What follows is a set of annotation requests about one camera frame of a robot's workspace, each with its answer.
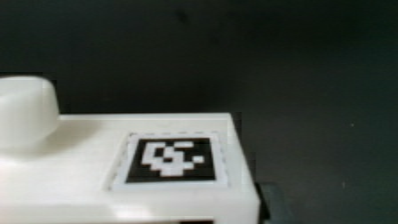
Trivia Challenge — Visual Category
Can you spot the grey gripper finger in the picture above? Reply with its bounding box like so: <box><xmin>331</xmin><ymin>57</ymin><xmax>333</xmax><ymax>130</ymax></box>
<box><xmin>256</xmin><ymin>183</ymin><xmax>297</xmax><ymax>224</ymax></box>

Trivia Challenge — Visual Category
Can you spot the white drawer box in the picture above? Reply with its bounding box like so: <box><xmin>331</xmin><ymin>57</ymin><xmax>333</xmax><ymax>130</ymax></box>
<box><xmin>0</xmin><ymin>76</ymin><xmax>260</xmax><ymax>224</ymax></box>

